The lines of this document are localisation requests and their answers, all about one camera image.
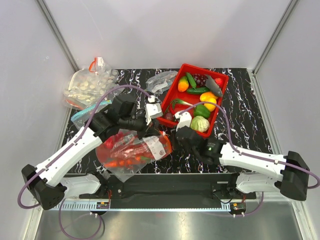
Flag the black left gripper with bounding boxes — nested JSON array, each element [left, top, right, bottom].
[[119, 112, 161, 141]]

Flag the red toy bell pepper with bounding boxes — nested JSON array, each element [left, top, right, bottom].
[[103, 132, 124, 150]]

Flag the clear orange-zip bag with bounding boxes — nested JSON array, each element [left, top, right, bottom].
[[95, 129, 173, 183]]

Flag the orange toy carrot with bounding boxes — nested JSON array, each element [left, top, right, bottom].
[[103, 156, 151, 168]]

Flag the red toy lobster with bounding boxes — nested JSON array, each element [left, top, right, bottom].
[[109, 135, 172, 162]]

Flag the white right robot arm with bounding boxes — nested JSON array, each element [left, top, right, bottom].
[[173, 126, 310, 201]]

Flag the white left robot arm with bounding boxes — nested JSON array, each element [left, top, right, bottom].
[[21, 93, 163, 210]]

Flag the clear blue-zip bag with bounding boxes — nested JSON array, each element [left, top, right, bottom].
[[71, 100, 112, 130]]

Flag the small clear bag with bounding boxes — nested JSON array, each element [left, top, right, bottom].
[[145, 70, 178, 95]]

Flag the pale green toy cabbage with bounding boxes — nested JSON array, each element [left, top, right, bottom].
[[190, 115, 210, 133]]

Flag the green toy bell pepper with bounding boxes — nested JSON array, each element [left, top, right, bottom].
[[193, 104, 211, 119]]

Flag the yellow toy lemon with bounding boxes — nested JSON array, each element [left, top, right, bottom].
[[203, 98, 217, 112]]

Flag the purple toy onion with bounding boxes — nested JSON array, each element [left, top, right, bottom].
[[164, 112, 174, 122]]

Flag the red toy chili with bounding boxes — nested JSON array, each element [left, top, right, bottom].
[[169, 103, 177, 122]]

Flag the yellow toy mango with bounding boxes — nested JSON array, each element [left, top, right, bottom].
[[199, 91, 219, 102]]

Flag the green toy scallion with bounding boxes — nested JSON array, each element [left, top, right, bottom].
[[170, 98, 192, 109]]

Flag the red plastic bin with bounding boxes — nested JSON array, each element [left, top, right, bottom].
[[157, 63, 229, 128]]

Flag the green toy cucumber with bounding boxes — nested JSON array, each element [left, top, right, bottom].
[[186, 87, 210, 95]]

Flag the grey toy fish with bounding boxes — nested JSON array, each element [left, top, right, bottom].
[[205, 74, 223, 98]]

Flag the red toy apple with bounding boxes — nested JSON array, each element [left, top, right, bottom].
[[214, 77, 225, 89]]

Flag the purple toy grapes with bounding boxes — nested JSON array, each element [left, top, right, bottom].
[[192, 73, 208, 87]]

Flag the green toy pea pod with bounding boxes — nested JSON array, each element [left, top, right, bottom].
[[185, 72, 197, 89]]

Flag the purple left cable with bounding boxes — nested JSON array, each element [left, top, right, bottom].
[[16, 84, 156, 240]]

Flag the purple cable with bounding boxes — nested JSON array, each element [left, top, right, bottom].
[[16, 84, 156, 240], [178, 101, 320, 217]]

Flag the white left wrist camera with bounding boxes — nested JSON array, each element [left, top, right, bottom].
[[145, 95, 163, 125]]

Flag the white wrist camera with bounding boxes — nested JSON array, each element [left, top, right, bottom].
[[174, 111, 192, 130], [145, 95, 163, 125]]

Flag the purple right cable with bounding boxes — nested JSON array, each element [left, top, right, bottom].
[[178, 101, 320, 217]]

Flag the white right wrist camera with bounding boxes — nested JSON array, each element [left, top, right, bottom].
[[174, 111, 192, 130]]

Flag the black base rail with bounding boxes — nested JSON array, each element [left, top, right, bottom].
[[80, 173, 257, 211]]

